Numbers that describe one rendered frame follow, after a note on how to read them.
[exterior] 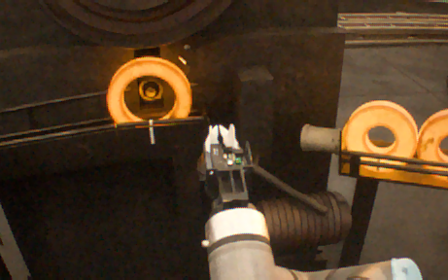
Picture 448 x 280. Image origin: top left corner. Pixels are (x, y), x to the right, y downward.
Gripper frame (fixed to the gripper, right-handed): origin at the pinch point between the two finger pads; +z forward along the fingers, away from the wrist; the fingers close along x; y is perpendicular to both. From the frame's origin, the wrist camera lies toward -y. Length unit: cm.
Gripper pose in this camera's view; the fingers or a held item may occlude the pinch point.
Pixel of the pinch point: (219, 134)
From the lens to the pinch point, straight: 74.3
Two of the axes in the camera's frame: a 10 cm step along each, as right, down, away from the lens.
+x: -9.9, 0.7, -1.3
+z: -1.4, -7.3, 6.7
